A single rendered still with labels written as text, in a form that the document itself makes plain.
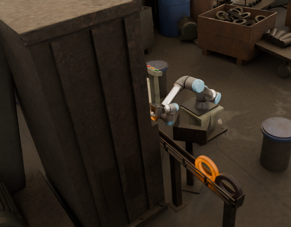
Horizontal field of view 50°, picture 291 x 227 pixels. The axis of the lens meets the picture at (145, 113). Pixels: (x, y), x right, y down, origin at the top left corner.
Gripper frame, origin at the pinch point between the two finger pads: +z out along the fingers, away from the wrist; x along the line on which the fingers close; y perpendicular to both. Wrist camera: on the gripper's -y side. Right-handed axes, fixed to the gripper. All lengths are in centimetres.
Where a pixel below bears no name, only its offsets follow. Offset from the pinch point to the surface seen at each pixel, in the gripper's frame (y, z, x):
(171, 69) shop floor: -26, -181, -159
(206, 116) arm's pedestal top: -21, -91, -7
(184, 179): -65, -44, 19
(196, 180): -63, -51, 28
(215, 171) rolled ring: -3, 2, 78
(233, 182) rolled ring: -1, 4, 92
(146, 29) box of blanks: 18, -179, -228
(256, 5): 74, -400, -185
